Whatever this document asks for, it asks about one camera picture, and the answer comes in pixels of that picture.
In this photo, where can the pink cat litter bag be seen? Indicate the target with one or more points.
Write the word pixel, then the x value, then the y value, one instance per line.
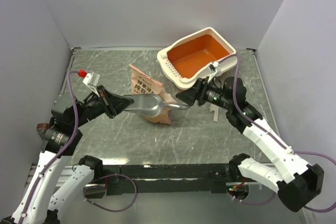
pixel 142 83

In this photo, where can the black mounting base rail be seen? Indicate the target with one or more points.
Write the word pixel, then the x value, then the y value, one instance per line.
pixel 168 178

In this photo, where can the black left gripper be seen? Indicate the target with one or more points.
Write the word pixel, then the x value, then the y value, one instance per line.
pixel 112 104

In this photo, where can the grey metal litter scoop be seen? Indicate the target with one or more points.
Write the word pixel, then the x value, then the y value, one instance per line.
pixel 151 104

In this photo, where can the white bag sealing clip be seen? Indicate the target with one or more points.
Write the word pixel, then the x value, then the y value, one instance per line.
pixel 215 109

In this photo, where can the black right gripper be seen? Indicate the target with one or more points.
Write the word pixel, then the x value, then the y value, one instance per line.
pixel 197 93

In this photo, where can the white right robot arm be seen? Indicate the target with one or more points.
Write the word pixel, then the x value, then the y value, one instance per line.
pixel 293 179

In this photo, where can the brown dustpan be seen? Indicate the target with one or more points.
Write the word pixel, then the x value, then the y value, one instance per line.
pixel 41 129

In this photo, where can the orange and white litter box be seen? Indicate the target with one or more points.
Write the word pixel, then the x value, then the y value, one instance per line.
pixel 186 60

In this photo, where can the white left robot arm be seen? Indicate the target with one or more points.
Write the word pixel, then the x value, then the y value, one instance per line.
pixel 43 202

